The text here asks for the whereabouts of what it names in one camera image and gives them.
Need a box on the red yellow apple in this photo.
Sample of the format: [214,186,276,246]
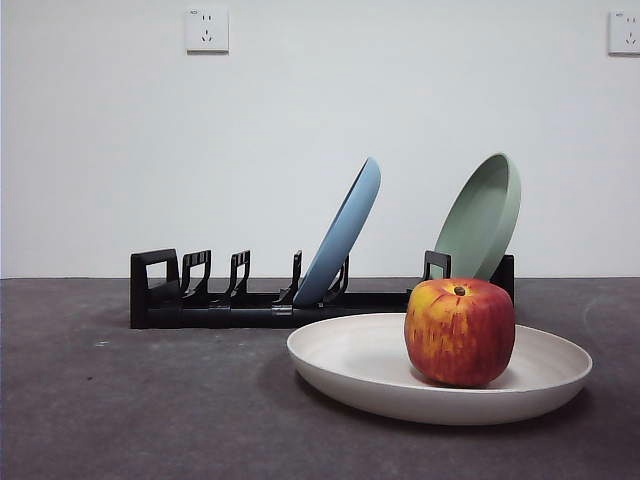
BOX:
[403,277,517,389]

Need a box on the cream round plate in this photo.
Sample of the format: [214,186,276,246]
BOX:
[286,313,595,426]

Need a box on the green round plate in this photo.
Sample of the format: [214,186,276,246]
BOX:
[432,152,523,284]

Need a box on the blue round plate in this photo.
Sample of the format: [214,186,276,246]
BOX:
[292,155,382,306]

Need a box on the white wall socket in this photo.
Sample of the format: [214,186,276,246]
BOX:
[607,9,640,57]
[185,7,231,55]

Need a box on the black plate rack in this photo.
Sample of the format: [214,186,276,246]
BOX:
[129,248,516,330]

